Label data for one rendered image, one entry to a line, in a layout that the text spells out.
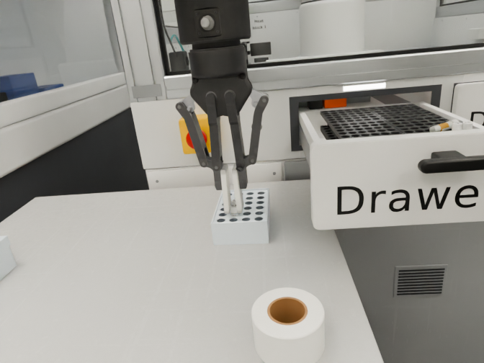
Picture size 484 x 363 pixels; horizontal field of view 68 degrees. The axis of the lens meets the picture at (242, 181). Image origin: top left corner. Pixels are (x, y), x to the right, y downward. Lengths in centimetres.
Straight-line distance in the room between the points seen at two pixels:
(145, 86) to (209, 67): 32
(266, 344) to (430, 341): 80
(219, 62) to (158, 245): 29
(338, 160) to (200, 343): 25
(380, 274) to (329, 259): 45
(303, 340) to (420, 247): 62
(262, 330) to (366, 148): 22
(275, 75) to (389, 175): 36
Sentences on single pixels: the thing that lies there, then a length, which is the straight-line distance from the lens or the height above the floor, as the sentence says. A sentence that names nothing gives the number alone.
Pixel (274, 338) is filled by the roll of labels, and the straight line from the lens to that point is 35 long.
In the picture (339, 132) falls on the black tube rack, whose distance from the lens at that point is 57.
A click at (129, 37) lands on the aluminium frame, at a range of 78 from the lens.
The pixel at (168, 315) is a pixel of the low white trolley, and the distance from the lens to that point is 45.
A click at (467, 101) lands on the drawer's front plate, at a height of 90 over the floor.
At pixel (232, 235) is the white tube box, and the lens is 54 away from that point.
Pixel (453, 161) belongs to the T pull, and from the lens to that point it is 43.
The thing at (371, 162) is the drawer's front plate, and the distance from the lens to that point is 44.
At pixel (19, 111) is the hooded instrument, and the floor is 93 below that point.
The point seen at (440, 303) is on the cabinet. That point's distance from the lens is 105.
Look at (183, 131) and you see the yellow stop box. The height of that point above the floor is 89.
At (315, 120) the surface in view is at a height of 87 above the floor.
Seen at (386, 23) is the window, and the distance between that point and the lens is 79.
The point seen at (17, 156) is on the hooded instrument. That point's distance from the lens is 103.
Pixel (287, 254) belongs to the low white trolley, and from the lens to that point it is 52.
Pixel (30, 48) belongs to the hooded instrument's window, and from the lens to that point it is 119.
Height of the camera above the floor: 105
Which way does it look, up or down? 22 degrees down
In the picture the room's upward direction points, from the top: 6 degrees counter-clockwise
